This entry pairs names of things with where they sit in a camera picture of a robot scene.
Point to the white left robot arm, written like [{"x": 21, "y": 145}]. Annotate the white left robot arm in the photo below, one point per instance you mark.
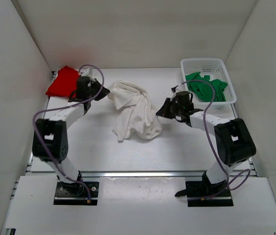
[{"x": 50, "y": 143}]

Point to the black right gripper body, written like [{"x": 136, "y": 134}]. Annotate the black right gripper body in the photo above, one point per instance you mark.
[{"x": 178, "y": 109}]

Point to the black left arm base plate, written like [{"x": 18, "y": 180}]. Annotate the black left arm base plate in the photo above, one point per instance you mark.
[{"x": 76, "y": 195}]

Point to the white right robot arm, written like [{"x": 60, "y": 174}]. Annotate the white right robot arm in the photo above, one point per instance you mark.
[{"x": 229, "y": 139}]

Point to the white plastic basket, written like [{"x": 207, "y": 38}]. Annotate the white plastic basket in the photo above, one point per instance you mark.
[{"x": 215, "y": 68}]

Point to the green t shirt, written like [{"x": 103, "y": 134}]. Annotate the green t shirt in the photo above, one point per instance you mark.
[{"x": 203, "y": 88}]

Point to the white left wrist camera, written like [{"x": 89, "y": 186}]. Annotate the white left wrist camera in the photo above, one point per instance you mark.
[{"x": 87, "y": 72}]

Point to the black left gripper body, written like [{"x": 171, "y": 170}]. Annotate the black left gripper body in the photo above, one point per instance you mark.
[{"x": 95, "y": 88}]

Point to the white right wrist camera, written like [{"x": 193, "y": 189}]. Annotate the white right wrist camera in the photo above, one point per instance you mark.
[{"x": 176, "y": 89}]

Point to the red t shirt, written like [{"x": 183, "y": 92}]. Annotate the red t shirt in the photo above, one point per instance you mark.
[{"x": 64, "y": 84}]

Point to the white t shirt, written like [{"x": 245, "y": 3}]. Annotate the white t shirt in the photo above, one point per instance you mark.
[{"x": 136, "y": 114}]

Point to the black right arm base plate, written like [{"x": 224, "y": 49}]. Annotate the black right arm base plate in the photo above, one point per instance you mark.
[{"x": 197, "y": 197}]

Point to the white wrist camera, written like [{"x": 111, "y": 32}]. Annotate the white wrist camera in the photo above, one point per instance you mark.
[
  {"x": 87, "y": 72},
  {"x": 176, "y": 89}
]

